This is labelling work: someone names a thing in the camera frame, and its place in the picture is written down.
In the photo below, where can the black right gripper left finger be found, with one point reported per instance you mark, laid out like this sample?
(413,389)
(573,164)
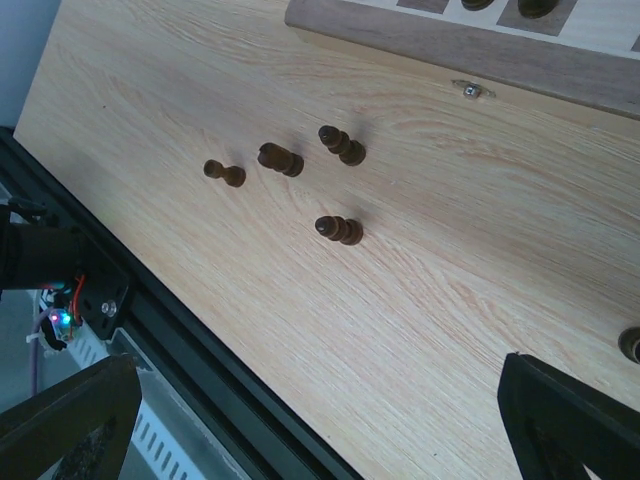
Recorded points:
(82,425)

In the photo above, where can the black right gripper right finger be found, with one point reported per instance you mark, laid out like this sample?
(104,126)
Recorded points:
(561,428)

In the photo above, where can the dark chess piece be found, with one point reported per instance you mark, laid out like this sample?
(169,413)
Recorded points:
(350,152)
(281,160)
(629,342)
(338,229)

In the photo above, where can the dark pawn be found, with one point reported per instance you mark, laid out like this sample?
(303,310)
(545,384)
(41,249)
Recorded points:
(233,176)

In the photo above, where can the right electronics board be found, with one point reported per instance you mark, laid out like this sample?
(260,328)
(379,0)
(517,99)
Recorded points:
(64,320)

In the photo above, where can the wooden folding chess board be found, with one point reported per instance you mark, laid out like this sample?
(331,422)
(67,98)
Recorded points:
(584,52)

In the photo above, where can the light blue slotted cable duct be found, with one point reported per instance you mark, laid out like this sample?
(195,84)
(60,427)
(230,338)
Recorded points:
(157,446)

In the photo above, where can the black aluminium frame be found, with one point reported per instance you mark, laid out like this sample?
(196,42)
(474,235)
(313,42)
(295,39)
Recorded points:
(263,434)

